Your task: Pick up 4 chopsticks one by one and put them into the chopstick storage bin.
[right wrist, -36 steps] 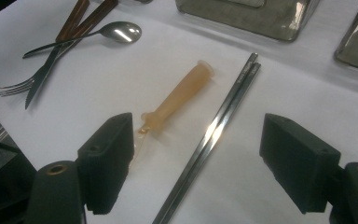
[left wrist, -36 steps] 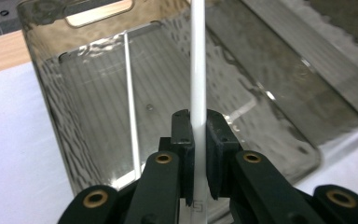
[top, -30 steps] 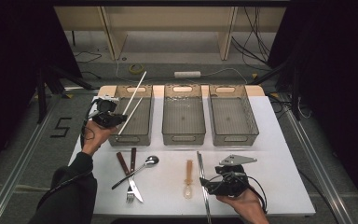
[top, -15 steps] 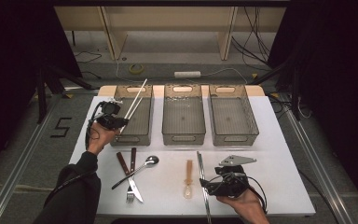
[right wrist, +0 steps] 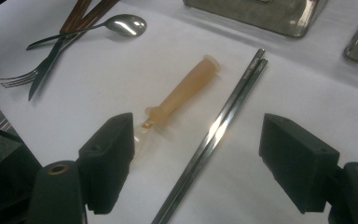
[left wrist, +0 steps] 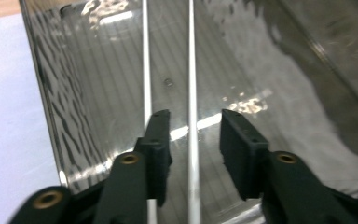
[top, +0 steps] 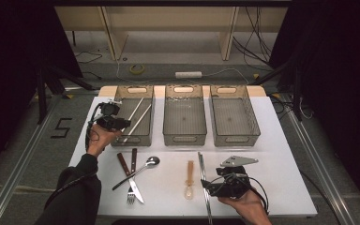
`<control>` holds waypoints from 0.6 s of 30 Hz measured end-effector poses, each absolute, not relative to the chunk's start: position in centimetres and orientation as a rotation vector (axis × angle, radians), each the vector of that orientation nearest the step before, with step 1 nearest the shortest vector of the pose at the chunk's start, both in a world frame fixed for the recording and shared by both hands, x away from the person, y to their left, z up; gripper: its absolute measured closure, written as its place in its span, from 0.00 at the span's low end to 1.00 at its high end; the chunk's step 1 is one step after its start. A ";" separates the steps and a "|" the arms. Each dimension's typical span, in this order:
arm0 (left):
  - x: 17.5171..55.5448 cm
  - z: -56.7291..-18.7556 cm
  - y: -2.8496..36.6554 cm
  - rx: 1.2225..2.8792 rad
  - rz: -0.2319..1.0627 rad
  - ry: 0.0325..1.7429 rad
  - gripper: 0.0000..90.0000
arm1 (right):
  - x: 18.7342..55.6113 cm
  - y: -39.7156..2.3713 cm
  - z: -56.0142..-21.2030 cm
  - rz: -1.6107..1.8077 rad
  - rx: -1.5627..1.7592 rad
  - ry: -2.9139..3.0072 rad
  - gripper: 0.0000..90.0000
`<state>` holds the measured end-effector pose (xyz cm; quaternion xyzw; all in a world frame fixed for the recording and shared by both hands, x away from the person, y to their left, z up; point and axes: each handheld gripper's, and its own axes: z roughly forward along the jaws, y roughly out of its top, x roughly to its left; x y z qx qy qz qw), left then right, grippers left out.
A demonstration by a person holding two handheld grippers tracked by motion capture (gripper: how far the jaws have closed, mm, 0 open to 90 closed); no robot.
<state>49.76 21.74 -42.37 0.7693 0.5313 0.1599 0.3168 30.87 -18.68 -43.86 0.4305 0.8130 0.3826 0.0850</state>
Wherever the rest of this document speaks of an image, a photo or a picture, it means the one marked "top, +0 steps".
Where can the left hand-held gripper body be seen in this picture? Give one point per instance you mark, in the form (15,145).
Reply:
(107,120)

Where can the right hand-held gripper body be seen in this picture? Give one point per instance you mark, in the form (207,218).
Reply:
(231,187)

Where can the white chopstick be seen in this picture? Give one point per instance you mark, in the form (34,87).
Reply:
(139,121)
(136,108)

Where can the translucent grey plastic bin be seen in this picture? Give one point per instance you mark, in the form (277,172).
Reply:
(234,125)
(184,125)
(143,134)

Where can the wooden spoon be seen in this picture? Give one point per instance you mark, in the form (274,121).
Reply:
(189,175)

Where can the person's left hand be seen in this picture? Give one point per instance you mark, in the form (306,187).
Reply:
(101,139)

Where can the person's right hand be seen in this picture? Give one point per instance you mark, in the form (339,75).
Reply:
(250,207)

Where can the white table sheet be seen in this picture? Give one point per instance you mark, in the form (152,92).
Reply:
(165,181)

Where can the yellow tape roll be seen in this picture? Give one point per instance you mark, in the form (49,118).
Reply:
(132,69)

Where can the black metal stand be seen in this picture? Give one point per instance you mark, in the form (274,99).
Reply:
(297,93)
(41,93)

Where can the white power strip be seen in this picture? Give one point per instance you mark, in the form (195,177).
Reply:
(188,74)

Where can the beige wooden desk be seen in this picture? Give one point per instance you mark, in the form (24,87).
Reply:
(168,18)

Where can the black curtain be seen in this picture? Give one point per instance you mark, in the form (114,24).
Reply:
(9,62)
(340,78)

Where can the aluminium floor rail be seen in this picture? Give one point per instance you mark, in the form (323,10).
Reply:
(318,156)
(22,156)

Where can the black frame bar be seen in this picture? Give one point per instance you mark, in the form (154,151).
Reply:
(168,3)

